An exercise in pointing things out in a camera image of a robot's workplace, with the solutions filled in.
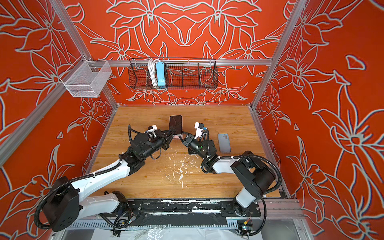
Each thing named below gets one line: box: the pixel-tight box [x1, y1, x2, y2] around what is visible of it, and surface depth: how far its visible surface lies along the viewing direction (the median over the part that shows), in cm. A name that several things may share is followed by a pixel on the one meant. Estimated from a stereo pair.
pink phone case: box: [172, 133, 183, 140], surface depth 75 cm
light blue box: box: [156, 62, 166, 86], surface depth 91 cm
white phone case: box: [218, 133, 231, 153], surface depth 101 cm
